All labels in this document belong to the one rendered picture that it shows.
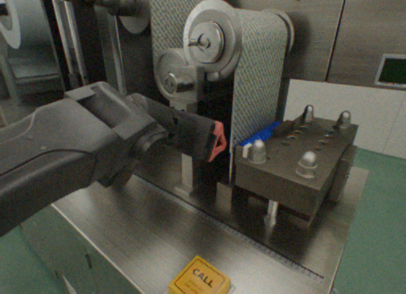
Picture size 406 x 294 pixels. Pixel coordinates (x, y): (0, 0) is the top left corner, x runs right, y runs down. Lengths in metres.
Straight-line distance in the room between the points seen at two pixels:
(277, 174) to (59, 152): 0.37
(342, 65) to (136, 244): 0.66
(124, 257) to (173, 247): 0.09
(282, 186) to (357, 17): 0.47
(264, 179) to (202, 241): 0.17
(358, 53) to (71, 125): 0.68
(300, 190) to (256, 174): 0.09
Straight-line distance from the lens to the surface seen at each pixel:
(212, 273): 0.42
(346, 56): 0.75
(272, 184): 0.48
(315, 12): 0.77
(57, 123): 0.21
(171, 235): 0.51
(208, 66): 0.52
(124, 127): 0.22
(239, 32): 0.48
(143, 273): 0.46
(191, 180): 0.60
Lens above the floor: 1.27
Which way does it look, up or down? 26 degrees down
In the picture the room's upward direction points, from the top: straight up
